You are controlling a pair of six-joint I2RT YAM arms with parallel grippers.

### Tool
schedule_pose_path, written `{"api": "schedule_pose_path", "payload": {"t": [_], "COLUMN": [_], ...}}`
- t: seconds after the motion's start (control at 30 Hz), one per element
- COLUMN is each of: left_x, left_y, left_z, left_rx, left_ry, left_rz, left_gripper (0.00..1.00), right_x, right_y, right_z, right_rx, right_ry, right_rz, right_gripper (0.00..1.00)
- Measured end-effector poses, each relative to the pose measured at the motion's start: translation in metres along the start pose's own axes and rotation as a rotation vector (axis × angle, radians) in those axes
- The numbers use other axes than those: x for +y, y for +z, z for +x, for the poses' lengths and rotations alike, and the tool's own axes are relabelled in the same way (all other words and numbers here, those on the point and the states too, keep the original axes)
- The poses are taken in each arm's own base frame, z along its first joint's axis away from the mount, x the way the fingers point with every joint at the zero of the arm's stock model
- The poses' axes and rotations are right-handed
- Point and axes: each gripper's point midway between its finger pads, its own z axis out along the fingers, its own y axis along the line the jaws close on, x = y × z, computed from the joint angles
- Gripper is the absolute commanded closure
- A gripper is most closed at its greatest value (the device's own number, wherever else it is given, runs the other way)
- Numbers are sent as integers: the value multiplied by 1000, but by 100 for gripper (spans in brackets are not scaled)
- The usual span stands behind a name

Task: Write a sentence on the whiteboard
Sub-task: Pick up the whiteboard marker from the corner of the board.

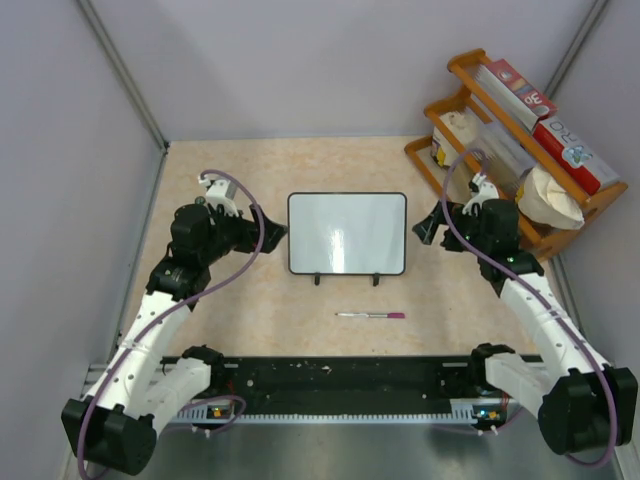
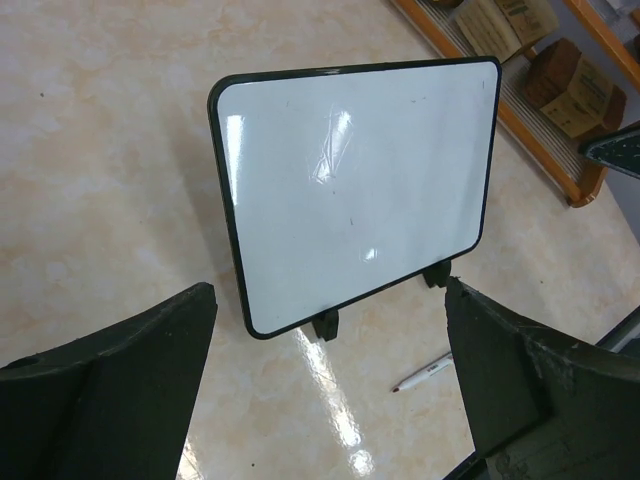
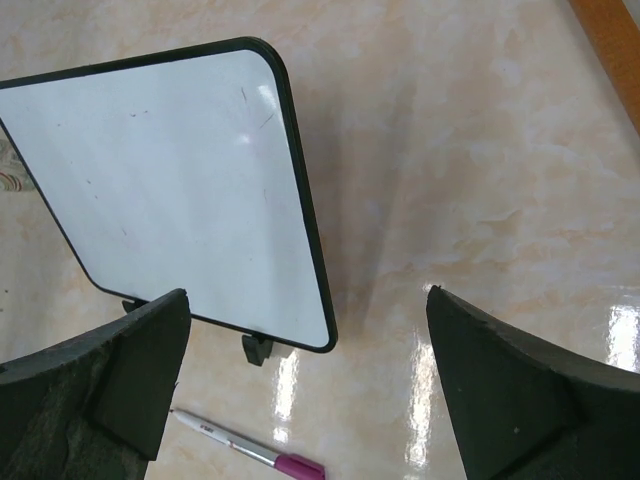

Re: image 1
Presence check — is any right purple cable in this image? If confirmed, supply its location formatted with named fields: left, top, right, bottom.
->
left=441, top=148, right=621, bottom=469

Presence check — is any red white box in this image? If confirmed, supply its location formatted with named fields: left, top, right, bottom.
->
left=533, top=116, right=620, bottom=195

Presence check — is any magenta capped marker pen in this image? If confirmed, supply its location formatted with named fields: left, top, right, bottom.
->
left=335, top=312, right=406, bottom=319

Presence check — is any red box top shelf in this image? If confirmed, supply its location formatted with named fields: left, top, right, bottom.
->
left=475, top=59, right=557, bottom=133

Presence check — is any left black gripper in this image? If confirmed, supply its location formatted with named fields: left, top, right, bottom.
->
left=199, top=202, right=286, bottom=265

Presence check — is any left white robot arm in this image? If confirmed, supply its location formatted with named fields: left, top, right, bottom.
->
left=61, top=203, right=287, bottom=477

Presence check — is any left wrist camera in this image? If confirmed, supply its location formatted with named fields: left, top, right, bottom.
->
left=199, top=173, right=239, bottom=216

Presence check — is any cream cloth bundle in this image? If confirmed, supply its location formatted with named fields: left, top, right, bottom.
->
left=516, top=165, right=585, bottom=230

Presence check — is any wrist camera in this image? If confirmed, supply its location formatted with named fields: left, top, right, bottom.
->
left=462, top=172, right=500, bottom=216
left=199, top=173, right=239, bottom=216

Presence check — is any clear plastic container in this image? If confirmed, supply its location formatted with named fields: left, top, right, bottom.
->
left=470, top=123, right=536, bottom=197

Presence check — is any purple cable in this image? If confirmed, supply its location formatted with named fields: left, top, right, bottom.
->
left=441, top=148, right=621, bottom=469
left=74, top=168, right=266, bottom=480

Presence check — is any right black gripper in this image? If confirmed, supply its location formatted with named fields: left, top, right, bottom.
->
left=412, top=199, right=490, bottom=257

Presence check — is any orange wooden shelf rack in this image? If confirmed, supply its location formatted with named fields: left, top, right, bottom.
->
left=405, top=49, right=628, bottom=260

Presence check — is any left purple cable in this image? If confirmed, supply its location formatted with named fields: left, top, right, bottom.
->
left=74, top=168, right=266, bottom=480

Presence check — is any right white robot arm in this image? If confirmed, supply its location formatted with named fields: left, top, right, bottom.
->
left=412, top=199, right=638, bottom=468

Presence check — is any white yellow jar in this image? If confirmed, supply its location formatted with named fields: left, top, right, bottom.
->
left=432, top=110, right=478, bottom=167

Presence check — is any black framed whiteboard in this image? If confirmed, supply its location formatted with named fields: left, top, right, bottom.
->
left=287, top=192, right=408, bottom=286

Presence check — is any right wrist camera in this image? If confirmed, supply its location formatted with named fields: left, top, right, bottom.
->
left=462, top=172, right=500, bottom=216

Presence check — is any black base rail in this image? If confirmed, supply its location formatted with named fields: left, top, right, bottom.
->
left=162, top=354, right=546, bottom=416

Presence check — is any grey slotted cable duct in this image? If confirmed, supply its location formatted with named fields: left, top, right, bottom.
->
left=164, top=403, right=506, bottom=426

